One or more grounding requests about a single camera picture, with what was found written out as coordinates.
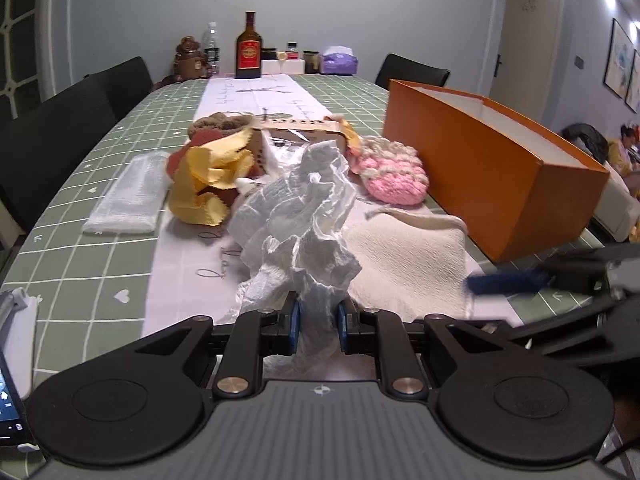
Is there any cream knitted cloth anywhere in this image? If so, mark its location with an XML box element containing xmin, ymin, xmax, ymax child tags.
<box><xmin>343</xmin><ymin>207</ymin><xmax>472</xmax><ymax>322</ymax></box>

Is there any white tissue paper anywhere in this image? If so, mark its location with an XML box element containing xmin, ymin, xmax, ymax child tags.
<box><xmin>227</xmin><ymin>141</ymin><xmax>361</xmax><ymax>379</ymax></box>

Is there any white mesh fabric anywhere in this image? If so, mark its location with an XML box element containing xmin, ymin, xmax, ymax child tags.
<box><xmin>82</xmin><ymin>151</ymin><xmax>170</xmax><ymax>234</ymax></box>

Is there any orange cardboard box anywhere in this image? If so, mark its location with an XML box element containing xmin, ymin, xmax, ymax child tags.
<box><xmin>383</xmin><ymin>79</ymin><xmax>610</xmax><ymax>262</ymax></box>

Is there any white table runner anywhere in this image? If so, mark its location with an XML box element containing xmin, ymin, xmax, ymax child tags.
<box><xmin>141</xmin><ymin>72</ymin><xmax>522</xmax><ymax>336</ymax></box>

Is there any pink white crochet pouch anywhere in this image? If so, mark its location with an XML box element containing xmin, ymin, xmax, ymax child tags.
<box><xmin>347</xmin><ymin>136</ymin><xmax>430</xmax><ymax>206</ymax></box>

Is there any yellow zigzag-edge cloth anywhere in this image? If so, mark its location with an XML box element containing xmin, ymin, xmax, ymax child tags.
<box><xmin>168</xmin><ymin>146</ymin><xmax>255</xmax><ymax>228</ymax></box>

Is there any seated person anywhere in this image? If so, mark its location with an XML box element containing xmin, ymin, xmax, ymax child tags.
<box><xmin>608</xmin><ymin>125</ymin><xmax>639</xmax><ymax>198</ymax></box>

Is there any wooden speaker box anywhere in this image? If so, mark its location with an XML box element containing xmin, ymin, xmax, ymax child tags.
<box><xmin>246</xmin><ymin>118</ymin><xmax>347</xmax><ymax>179</ymax></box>

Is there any red heart sponge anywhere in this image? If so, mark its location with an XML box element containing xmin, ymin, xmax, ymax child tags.
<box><xmin>166</xmin><ymin>128</ymin><xmax>252</xmax><ymax>180</ymax></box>

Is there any brown fuzzy towel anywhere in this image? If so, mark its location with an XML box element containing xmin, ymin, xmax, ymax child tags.
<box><xmin>188</xmin><ymin>112</ymin><xmax>254</xmax><ymax>139</ymax></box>

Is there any door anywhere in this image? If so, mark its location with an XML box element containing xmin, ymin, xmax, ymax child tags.
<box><xmin>489</xmin><ymin>0</ymin><xmax>564</xmax><ymax>122</ymax></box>

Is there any black chair right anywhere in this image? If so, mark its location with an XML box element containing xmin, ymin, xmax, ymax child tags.
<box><xmin>375</xmin><ymin>53</ymin><xmax>450</xmax><ymax>90</ymax></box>

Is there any small white box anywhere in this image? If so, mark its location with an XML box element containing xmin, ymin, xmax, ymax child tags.
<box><xmin>262</xmin><ymin>58</ymin><xmax>305</xmax><ymax>76</ymax></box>

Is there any purple tissue box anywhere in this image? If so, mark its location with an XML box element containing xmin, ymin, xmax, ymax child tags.
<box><xmin>320</xmin><ymin>46</ymin><xmax>358</xmax><ymax>76</ymax></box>

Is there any dark small jar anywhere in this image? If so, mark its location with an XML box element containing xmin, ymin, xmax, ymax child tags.
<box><xmin>303</xmin><ymin>50</ymin><xmax>321</xmax><ymax>74</ymax></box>

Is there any small red-label bottle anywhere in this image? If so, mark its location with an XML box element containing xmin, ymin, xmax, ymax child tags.
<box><xmin>285</xmin><ymin>41</ymin><xmax>299</xmax><ymax>61</ymax></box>

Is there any brown bear figure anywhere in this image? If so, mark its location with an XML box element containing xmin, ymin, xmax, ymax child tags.
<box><xmin>174</xmin><ymin>36</ymin><xmax>210</xmax><ymax>81</ymax></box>

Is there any brown liquor bottle red label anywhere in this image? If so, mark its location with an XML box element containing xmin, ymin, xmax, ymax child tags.
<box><xmin>234</xmin><ymin>11</ymin><xmax>262</xmax><ymax>79</ymax></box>

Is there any clear plastic water bottle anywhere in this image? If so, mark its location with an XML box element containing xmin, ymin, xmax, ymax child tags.
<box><xmin>201</xmin><ymin>22</ymin><xmax>219</xmax><ymax>75</ymax></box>

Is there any smartphone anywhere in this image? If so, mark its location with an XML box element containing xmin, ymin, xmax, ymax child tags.
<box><xmin>0</xmin><ymin>356</ymin><xmax>36</xmax><ymax>453</ymax></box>

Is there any black chair near left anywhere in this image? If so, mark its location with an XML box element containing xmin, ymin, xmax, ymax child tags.
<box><xmin>0</xmin><ymin>77</ymin><xmax>118</xmax><ymax>231</ymax></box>

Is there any framed wall picture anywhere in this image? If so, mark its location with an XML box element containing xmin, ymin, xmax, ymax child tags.
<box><xmin>603</xmin><ymin>20</ymin><xmax>634</xmax><ymax>99</ymax></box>

